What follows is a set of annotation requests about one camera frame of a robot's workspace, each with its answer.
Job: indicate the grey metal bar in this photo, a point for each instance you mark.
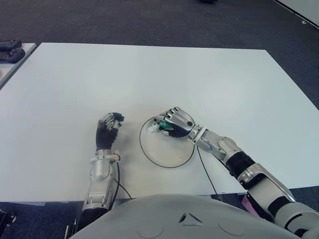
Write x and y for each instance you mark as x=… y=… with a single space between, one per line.
x=69 y=231

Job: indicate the green toothpaste tube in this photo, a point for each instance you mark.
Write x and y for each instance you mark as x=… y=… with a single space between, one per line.
x=163 y=125

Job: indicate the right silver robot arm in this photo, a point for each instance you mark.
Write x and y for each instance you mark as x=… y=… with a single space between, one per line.
x=249 y=164

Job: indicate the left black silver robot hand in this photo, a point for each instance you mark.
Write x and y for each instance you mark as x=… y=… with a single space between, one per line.
x=106 y=138

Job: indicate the grey robot torso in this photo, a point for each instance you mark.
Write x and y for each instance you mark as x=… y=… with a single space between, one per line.
x=174 y=219

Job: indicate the white desk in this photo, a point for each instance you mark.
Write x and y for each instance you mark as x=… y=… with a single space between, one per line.
x=304 y=10

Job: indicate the black device on floor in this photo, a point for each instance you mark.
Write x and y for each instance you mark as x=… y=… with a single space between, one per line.
x=6 y=217

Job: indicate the white side table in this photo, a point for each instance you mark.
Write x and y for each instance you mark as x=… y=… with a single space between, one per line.
x=15 y=69

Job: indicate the white plate with black rim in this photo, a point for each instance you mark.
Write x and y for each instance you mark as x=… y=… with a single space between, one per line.
x=167 y=154

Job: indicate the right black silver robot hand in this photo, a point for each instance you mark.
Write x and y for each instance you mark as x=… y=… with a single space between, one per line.
x=182 y=122

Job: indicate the pink paper sheet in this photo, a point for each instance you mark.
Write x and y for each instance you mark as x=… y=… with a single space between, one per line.
x=246 y=202

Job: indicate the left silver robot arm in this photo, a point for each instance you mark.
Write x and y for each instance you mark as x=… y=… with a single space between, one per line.
x=101 y=169

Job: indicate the black game controller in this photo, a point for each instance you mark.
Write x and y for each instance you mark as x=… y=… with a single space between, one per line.
x=10 y=44
x=13 y=54

